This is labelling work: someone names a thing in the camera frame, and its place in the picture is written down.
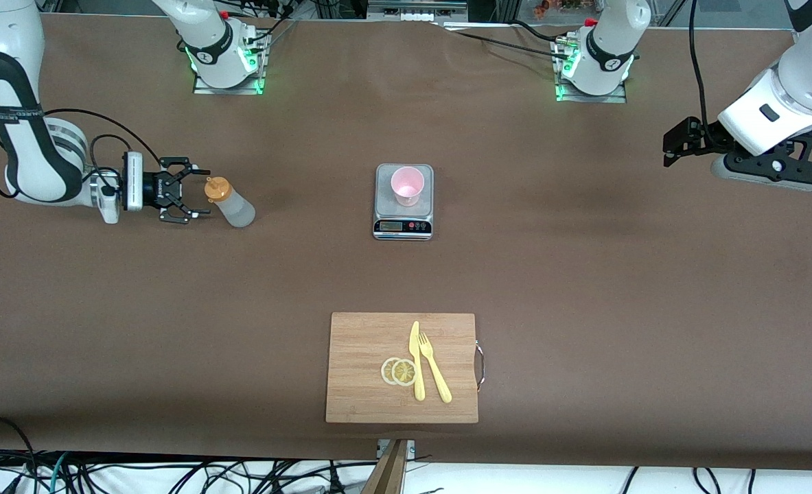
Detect brown table cover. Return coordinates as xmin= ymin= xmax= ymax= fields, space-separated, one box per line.
xmin=0 ymin=12 xmax=812 ymax=471

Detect sauce bottle with orange cap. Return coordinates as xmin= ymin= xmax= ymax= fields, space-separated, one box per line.
xmin=204 ymin=176 xmax=257 ymax=228

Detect grey metal rack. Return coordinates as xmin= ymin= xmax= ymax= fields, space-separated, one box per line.
xmin=367 ymin=0 xmax=469 ymax=23

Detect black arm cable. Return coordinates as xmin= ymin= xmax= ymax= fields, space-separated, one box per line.
xmin=38 ymin=108 xmax=166 ymax=169
xmin=688 ymin=0 xmax=712 ymax=128

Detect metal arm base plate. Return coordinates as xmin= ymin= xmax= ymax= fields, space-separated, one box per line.
xmin=192 ymin=31 xmax=267 ymax=96
xmin=555 ymin=38 xmax=628 ymax=104

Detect orange flowers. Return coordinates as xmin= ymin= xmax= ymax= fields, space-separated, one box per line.
xmin=533 ymin=0 xmax=585 ymax=19

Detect yellow plastic fork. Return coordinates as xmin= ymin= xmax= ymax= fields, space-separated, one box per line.
xmin=418 ymin=331 xmax=453 ymax=404

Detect metal post bracket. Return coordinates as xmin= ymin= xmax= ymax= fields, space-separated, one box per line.
xmin=376 ymin=438 xmax=417 ymax=459

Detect silver digital kitchen scale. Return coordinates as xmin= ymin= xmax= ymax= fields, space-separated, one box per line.
xmin=373 ymin=163 xmax=434 ymax=242

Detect teal cable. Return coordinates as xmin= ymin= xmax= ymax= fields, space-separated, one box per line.
xmin=47 ymin=451 xmax=71 ymax=494

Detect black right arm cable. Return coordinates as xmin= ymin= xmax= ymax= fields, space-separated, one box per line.
xmin=38 ymin=108 xmax=166 ymax=169

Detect pink plastic cup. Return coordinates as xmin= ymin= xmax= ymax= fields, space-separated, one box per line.
xmin=391 ymin=166 xmax=425 ymax=207

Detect wooden cutting board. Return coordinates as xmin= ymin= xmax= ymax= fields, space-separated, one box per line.
xmin=325 ymin=312 xmax=485 ymax=424

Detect yellow plastic knife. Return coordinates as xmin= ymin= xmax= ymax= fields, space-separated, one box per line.
xmin=408 ymin=320 xmax=426 ymax=401

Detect wooden post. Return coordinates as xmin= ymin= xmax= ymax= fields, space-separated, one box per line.
xmin=361 ymin=439 xmax=410 ymax=494

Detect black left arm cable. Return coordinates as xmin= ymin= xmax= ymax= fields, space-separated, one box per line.
xmin=688 ymin=0 xmax=712 ymax=128

